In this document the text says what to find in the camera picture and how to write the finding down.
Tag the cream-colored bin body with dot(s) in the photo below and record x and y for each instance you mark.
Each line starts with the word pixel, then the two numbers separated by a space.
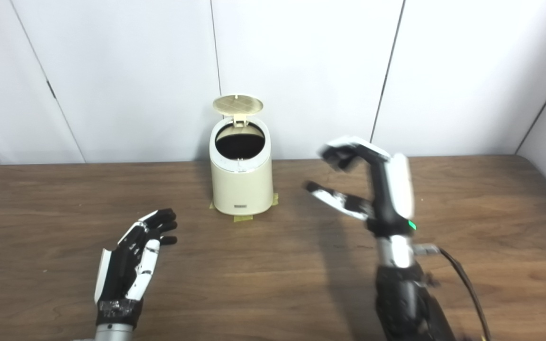
pixel 242 189

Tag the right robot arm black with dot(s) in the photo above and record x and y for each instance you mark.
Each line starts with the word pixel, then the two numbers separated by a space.
pixel 405 298

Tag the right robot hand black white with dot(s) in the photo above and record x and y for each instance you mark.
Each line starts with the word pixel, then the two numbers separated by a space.
pixel 391 199

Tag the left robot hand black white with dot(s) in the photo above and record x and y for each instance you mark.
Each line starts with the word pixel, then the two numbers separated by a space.
pixel 123 272

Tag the black wall panel hinge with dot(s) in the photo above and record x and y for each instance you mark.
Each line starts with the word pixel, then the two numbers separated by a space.
pixel 51 89

